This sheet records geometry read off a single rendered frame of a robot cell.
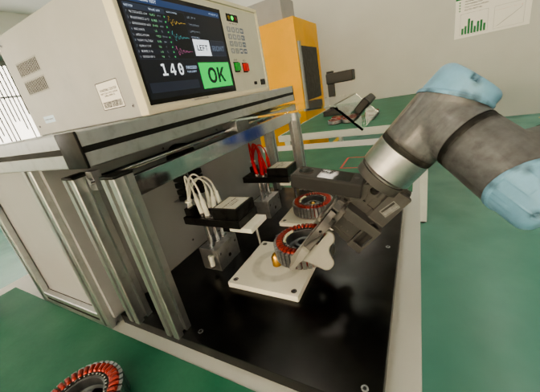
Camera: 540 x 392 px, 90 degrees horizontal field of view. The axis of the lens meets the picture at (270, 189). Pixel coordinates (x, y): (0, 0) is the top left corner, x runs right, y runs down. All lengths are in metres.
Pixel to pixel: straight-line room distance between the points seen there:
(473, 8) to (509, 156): 5.48
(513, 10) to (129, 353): 5.85
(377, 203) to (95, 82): 0.51
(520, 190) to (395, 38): 5.46
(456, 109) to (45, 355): 0.75
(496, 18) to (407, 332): 5.53
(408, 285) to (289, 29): 3.90
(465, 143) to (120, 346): 0.60
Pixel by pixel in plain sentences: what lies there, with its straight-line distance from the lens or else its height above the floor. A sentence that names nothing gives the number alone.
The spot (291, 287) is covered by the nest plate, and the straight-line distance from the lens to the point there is 0.52.
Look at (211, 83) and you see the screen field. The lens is 0.62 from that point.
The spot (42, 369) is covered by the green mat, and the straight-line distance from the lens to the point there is 0.67.
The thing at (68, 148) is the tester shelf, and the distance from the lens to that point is 0.41.
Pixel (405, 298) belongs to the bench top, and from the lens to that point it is 0.55.
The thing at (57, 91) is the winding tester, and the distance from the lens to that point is 0.70.
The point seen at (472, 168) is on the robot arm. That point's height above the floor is 1.01.
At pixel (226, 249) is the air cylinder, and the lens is 0.62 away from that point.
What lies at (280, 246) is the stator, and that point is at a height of 0.86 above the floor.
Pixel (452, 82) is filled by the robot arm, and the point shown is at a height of 1.09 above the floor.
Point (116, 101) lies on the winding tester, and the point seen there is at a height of 1.15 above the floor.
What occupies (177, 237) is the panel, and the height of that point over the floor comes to 0.83.
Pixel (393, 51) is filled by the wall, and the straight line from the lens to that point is 5.73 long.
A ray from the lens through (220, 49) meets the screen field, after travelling 0.67.
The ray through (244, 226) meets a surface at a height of 0.88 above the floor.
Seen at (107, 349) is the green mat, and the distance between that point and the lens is 0.62.
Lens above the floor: 1.12
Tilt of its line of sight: 20 degrees down
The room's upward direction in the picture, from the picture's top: 11 degrees counter-clockwise
